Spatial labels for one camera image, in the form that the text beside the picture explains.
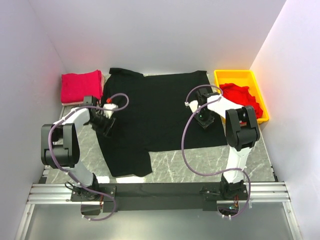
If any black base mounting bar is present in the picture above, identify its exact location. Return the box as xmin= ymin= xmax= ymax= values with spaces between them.
xmin=64 ymin=181 xmax=250 ymax=216

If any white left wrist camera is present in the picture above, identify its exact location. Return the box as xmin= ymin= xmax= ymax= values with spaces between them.
xmin=102 ymin=103 xmax=118 ymax=119

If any folded magenta t shirt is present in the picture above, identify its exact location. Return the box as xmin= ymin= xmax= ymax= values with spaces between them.
xmin=60 ymin=69 xmax=104 ymax=104

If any aluminium frame rail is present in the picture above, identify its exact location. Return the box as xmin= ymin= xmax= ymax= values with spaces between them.
xmin=15 ymin=182 xmax=303 ymax=240

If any black t shirt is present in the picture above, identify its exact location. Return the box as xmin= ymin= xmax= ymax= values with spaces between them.
xmin=97 ymin=67 xmax=227 ymax=177

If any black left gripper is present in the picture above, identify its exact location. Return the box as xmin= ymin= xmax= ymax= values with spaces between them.
xmin=87 ymin=111 xmax=116 ymax=138

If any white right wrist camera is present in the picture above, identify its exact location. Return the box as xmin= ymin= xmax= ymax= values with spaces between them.
xmin=184 ymin=100 xmax=199 ymax=113

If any yellow plastic bin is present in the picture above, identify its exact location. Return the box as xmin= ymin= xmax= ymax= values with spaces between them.
xmin=214 ymin=69 xmax=270 ymax=124

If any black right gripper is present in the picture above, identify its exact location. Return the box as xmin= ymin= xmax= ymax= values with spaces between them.
xmin=191 ymin=108 xmax=215 ymax=133

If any red t shirt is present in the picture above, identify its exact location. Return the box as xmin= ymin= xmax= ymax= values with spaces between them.
xmin=220 ymin=83 xmax=263 ymax=119

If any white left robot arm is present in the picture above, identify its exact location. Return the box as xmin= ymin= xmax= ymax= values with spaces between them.
xmin=40 ymin=96 xmax=120 ymax=201

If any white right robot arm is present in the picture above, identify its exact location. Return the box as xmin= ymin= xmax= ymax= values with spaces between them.
xmin=190 ymin=88 xmax=260 ymax=200

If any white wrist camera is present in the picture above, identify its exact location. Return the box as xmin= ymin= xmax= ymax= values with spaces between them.
xmin=102 ymin=103 xmax=118 ymax=119
xmin=184 ymin=100 xmax=199 ymax=113

